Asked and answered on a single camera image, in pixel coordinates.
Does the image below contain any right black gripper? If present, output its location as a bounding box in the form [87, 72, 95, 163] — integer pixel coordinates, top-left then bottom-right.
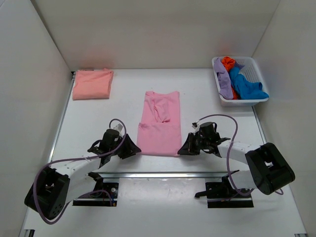
[178, 133, 209, 156]

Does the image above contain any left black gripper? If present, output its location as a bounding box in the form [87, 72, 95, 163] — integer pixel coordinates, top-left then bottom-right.
[110, 133, 141, 160]

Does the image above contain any pink t shirt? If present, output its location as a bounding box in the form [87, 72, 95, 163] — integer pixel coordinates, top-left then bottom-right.
[137, 91, 182, 157]

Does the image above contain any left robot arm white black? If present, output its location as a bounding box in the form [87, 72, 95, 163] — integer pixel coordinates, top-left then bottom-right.
[24, 128, 141, 222]

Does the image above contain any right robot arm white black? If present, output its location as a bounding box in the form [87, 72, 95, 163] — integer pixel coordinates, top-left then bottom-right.
[177, 122, 296, 198]

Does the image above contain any lavender t shirt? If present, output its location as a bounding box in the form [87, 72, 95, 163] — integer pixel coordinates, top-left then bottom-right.
[213, 58, 234, 100]

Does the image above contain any folded salmon t shirt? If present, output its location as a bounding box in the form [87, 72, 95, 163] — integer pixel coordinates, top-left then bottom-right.
[73, 69, 114, 100]

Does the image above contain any blue t shirt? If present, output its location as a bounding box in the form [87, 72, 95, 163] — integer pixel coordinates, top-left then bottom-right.
[229, 67, 269, 100]

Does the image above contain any orange t shirt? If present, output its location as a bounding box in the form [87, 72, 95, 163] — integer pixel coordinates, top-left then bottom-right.
[221, 56, 243, 72]

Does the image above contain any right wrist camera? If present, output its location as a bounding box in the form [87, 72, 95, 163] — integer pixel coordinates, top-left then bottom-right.
[192, 120, 200, 134]

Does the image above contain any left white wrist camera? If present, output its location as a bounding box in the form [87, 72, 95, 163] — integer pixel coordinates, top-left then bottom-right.
[113, 123, 124, 134]

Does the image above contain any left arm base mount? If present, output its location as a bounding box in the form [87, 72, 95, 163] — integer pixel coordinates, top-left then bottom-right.
[73, 172, 119, 207]

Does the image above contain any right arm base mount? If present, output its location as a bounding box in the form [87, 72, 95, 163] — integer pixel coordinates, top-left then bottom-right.
[195, 175, 254, 208]

